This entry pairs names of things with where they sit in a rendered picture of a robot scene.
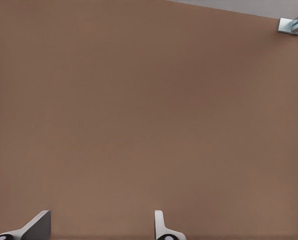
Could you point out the silver frame post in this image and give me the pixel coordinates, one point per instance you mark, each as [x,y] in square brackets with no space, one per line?
[294,25]

